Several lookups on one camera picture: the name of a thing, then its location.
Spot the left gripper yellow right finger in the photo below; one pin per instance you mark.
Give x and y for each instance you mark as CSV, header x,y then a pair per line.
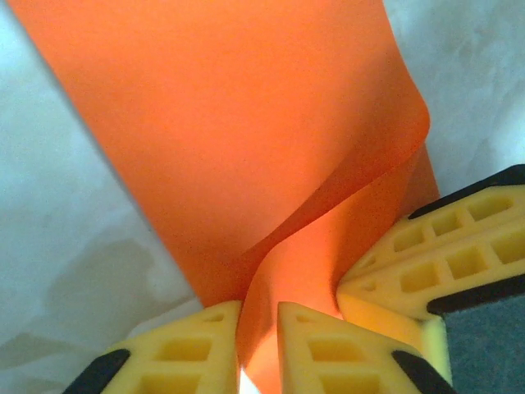
x,y
340,357

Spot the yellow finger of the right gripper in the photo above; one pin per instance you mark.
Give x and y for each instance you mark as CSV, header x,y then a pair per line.
x,y
451,221
430,271

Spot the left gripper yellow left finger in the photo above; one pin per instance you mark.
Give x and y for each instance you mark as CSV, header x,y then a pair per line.
x,y
184,353

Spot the orange paper sheet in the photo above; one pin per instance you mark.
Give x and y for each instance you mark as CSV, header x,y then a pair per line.
x,y
205,143

